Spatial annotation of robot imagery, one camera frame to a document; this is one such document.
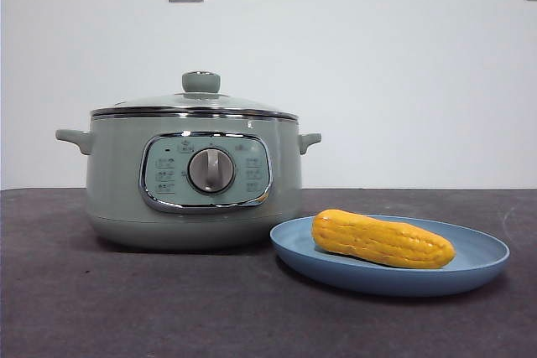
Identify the glass lid with green knob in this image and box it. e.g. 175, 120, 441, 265
90, 70, 300, 119

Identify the pale green electric steamer pot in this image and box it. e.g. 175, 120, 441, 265
55, 113, 323, 250

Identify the blue round plate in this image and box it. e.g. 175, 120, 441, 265
269, 215, 511, 297

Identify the yellow corn cob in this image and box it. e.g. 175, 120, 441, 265
310, 208, 456, 269

